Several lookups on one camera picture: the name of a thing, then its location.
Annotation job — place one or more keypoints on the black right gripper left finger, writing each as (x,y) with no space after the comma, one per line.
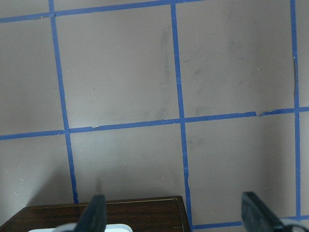
(95,214)

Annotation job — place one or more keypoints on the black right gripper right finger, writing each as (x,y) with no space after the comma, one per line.
(256,216)

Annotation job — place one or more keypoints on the dark wooden drawer cabinet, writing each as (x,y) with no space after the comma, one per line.
(163,214)

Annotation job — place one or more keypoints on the white foam tray box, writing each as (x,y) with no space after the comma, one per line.
(72,227)

